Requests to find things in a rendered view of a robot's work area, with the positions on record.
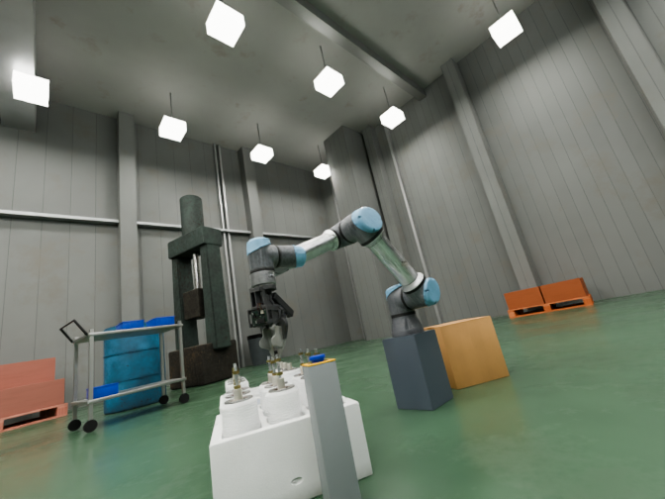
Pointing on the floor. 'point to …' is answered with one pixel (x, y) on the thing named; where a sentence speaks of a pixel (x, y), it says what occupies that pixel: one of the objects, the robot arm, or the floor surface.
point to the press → (200, 301)
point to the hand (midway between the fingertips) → (278, 352)
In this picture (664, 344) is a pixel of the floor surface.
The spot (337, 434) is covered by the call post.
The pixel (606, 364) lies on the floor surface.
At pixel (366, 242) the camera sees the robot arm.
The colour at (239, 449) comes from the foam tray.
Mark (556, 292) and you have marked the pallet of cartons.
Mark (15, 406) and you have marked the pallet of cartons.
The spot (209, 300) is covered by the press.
